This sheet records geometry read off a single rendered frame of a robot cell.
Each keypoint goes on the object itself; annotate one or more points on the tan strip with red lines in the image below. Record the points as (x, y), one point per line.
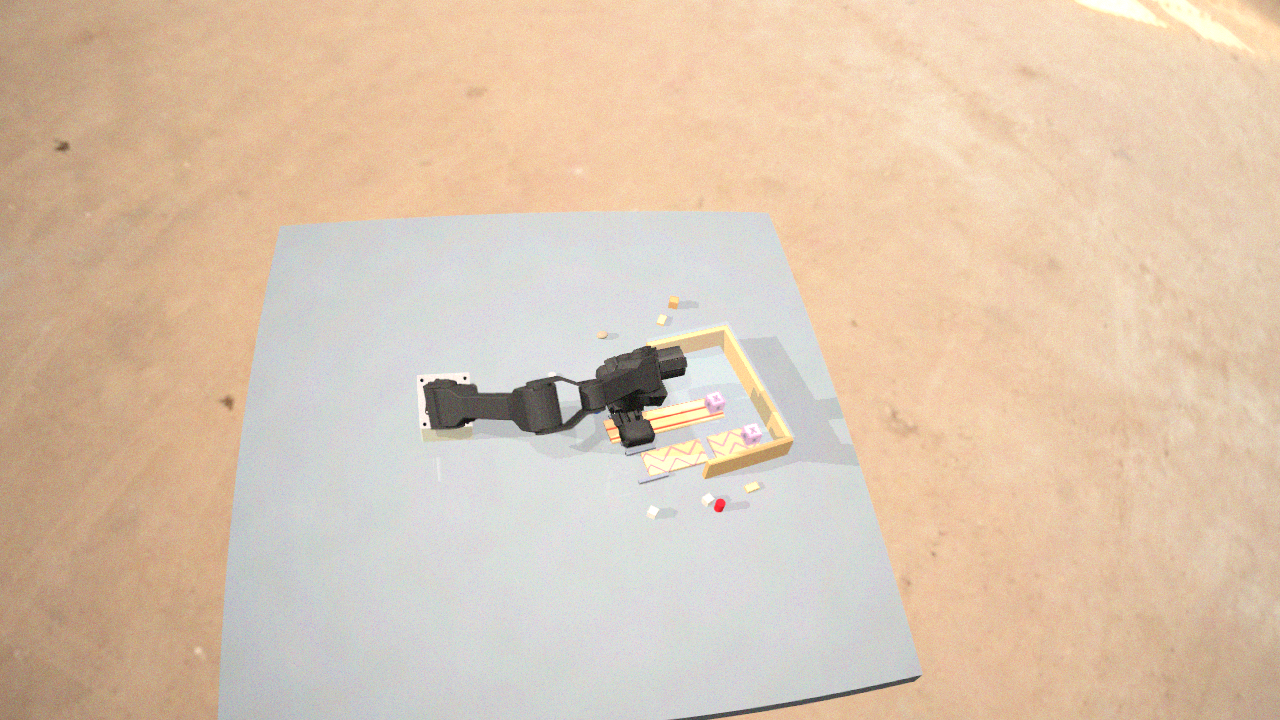
(662, 420)

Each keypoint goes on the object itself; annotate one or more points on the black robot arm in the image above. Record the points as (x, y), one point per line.
(536, 408)

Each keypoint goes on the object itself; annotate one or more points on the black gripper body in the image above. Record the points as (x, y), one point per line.
(633, 431)

